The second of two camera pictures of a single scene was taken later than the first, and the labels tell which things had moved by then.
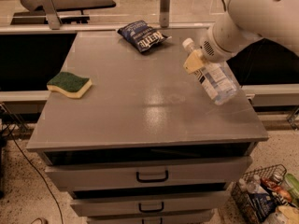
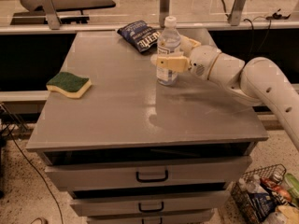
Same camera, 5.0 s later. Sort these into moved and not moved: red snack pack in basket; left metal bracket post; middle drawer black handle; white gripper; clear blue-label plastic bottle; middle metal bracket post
Moved: white gripper; clear blue-label plastic bottle
Not moved: left metal bracket post; middle metal bracket post; red snack pack in basket; middle drawer black handle
